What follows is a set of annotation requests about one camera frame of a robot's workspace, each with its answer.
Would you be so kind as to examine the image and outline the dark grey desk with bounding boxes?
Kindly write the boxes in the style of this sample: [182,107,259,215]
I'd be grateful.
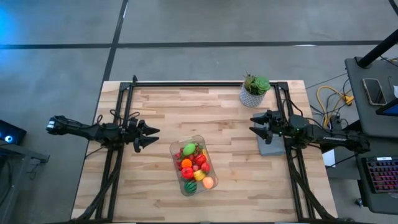
[351,135,398,215]
[344,57,398,138]

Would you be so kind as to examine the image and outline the tablet with blue screen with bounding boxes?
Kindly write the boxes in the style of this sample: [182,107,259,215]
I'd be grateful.
[375,98,398,118]

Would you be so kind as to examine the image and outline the clear plastic container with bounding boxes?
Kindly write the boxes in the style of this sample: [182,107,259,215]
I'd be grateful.
[169,134,219,197]

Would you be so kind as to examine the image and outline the peach toy fruit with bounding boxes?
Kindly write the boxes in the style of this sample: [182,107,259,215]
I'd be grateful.
[201,176,215,190]

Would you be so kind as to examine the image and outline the black pole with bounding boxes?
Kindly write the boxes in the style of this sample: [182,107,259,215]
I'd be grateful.
[356,27,398,69]

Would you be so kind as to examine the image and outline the grey metal cart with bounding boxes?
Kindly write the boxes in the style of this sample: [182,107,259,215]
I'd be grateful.
[0,139,50,224]

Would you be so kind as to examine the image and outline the grey foam mat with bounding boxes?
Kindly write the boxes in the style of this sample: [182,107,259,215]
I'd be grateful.
[253,111,286,156]

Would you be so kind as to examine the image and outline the smartphone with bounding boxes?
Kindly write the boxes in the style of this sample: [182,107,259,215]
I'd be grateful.
[362,77,388,106]

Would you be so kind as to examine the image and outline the white paper sheet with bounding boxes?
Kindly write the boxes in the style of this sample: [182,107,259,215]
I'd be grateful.
[322,149,336,169]

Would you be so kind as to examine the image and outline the backlit keyboard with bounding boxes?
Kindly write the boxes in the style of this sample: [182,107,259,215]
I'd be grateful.
[361,156,398,194]

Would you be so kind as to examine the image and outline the yellow cable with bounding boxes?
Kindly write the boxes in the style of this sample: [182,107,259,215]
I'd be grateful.
[316,85,355,125]

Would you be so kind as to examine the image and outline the green toy mango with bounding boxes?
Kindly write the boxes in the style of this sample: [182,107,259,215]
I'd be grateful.
[182,142,198,156]

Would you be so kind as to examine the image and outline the black box with blue light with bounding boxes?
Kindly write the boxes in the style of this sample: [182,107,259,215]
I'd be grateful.
[0,119,27,146]

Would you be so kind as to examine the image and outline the succulent in white patterned pot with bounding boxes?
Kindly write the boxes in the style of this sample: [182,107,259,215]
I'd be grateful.
[238,70,272,108]

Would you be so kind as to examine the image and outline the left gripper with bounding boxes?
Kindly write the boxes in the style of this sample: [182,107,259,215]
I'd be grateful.
[123,118,161,153]

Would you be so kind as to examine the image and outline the green toy watermelon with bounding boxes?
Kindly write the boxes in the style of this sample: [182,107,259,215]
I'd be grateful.
[183,180,198,194]

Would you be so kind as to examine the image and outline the black table frame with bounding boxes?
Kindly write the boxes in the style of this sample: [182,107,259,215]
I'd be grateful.
[71,74,338,223]

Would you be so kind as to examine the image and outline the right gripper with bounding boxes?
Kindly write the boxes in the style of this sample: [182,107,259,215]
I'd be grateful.
[248,110,292,146]

